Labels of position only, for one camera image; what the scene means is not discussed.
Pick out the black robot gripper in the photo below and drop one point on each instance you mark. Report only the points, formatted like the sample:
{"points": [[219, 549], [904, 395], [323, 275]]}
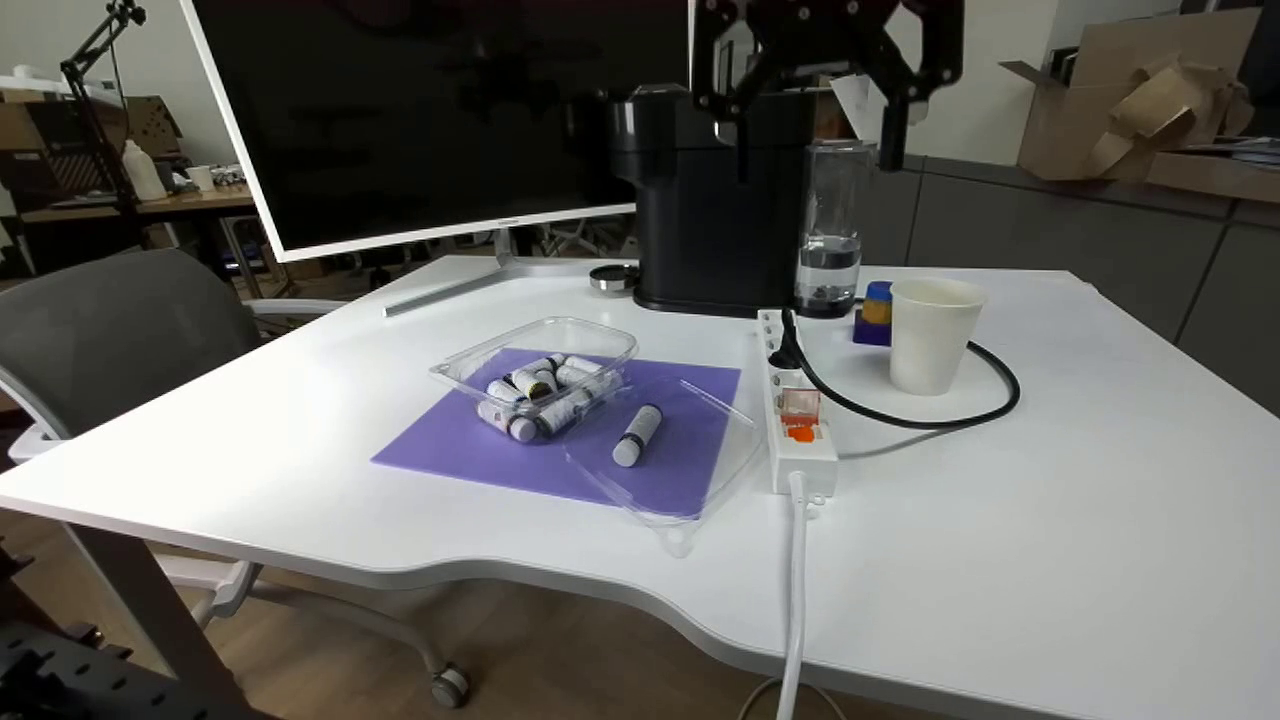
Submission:
{"points": [[826, 26]]}

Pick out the white power strip orange switch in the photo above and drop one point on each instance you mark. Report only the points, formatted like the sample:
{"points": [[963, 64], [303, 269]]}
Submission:
{"points": [[801, 442]]}

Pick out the black coffee machine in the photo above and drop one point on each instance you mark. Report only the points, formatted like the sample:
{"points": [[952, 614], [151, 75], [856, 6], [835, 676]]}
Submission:
{"points": [[721, 214]]}

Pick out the white paper cup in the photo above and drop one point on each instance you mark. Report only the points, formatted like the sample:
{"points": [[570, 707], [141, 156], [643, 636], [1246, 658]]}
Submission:
{"points": [[934, 340]]}

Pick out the grey cabinet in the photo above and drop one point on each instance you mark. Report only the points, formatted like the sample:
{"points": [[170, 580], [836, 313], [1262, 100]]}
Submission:
{"points": [[1065, 255]]}

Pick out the brown cardboard box pile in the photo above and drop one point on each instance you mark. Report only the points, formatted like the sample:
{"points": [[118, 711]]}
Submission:
{"points": [[1132, 100]]}

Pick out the clear plastic clamshell package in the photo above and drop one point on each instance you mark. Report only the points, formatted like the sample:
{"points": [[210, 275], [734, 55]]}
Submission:
{"points": [[585, 340]]}

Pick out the grey white cylinder battery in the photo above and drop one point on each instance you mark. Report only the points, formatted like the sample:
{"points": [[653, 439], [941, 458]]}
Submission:
{"points": [[637, 439], [521, 429], [502, 391], [585, 372], [562, 415], [534, 383], [492, 415]]}

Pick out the large white-framed monitor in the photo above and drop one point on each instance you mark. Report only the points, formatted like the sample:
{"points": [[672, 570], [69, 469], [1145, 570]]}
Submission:
{"points": [[441, 104]]}

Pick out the purple mat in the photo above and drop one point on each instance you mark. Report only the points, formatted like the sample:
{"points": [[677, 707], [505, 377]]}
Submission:
{"points": [[682, 465]]}

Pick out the silver monitor stand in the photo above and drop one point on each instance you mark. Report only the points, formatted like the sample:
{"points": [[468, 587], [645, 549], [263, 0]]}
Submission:
{"points": [[454, 285]]}

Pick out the white plastic bottle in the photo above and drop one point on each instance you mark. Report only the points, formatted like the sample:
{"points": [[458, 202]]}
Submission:
{"points": [[141, 172]]}

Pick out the chair base with caster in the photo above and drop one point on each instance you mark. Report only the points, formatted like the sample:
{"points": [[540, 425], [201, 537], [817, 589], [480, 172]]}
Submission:
{"points": [[424, 653]]}

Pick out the wooden background desk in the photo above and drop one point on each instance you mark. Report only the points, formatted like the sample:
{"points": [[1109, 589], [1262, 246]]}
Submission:
{"points": [[122, 209]]}

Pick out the grey office chair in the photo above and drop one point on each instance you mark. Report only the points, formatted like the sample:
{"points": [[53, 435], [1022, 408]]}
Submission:
{"points": [[122, 340]]}

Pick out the brown cardboard boxes on desk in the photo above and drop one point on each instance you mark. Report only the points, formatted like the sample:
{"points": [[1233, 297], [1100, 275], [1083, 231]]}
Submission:
{"points": [[80, 143]]}

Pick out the grey table leg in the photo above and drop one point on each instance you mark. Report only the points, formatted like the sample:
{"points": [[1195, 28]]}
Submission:
{"points": [[147, 605]]}

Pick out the black perforated metal frame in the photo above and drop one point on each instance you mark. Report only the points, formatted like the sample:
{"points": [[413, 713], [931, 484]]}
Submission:
{"points": [[64, 673]]}

